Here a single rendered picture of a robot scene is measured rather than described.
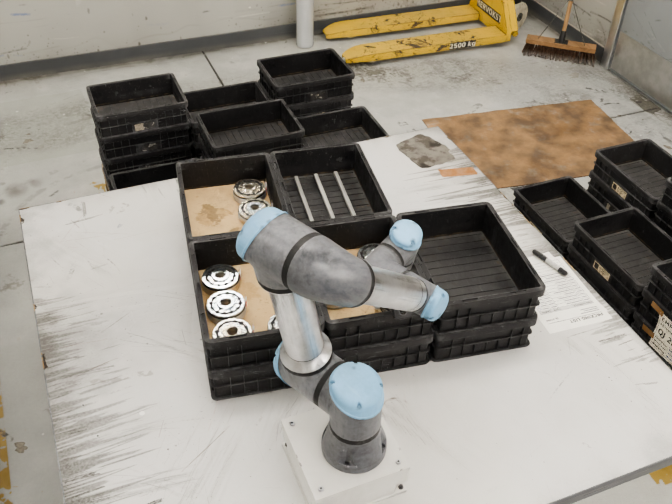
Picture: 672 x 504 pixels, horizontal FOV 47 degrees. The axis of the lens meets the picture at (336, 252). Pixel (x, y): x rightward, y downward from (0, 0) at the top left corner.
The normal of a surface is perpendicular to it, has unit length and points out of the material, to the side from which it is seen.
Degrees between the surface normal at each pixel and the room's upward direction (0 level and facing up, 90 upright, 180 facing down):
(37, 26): 90
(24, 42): 90
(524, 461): 0
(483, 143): 0
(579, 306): 0
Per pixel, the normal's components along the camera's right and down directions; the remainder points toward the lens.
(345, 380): 0.11, -0.69
